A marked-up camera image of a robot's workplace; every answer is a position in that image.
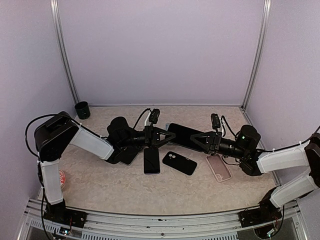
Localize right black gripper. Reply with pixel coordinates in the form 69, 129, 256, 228
190, 131, 248, 160

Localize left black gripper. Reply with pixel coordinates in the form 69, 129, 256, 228
119, 125, 176, 149

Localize clear pink phone case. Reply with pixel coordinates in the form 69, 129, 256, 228
206, 155, 232, 183

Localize large black smartphone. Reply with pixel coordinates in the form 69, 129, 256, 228
167, 123, 203, 152

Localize black phone case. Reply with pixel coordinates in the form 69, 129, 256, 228
162, 151, 198, 176

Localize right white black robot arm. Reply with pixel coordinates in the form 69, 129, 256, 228
190, 124, 320, 225

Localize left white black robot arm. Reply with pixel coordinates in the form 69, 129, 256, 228
34, 108, 176, 223

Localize light blue phone case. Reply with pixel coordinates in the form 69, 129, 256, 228
164, 123, 170, 131

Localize tilted black smartphone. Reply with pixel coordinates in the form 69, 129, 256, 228
117, 147, 140, 166

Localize dark green cup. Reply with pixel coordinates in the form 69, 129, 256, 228
74, 101, 91, 120

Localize red white round dish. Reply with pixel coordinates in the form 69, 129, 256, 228
59, 169, 66, 189

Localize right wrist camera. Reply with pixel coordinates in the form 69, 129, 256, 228
210, 113, 221, 130

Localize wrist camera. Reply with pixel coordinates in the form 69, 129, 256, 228
148, 108, 160, 125
210, 113, 221, 130

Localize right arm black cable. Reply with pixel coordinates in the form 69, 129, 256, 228
221, 114, 320, 153

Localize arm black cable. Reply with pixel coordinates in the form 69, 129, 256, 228
221, 114, 320, 153
24, 114, 83, 159

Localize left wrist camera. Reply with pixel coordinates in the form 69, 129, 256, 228
148, 108, 160, 125

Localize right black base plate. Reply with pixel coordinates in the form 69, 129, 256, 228
238, 200, 283, 228

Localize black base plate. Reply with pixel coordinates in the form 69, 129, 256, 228
238, 200, 283, 228
43, 201, 88, 228

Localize front aluminium rail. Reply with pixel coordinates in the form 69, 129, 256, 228
16, 197, 310, 240

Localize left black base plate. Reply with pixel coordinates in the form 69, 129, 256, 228
43, 201, 88, 228

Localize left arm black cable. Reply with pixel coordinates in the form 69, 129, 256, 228
24, 114, 83, 159

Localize right aluminium frame post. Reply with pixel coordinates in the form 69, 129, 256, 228
241, 0, 272, 112

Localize aluminium frame post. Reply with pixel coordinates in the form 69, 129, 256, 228
49, 0, 80, 105
241, 0, 272, 112

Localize left aluminium frame post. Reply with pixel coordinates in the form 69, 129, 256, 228
49, 0, 80, 105

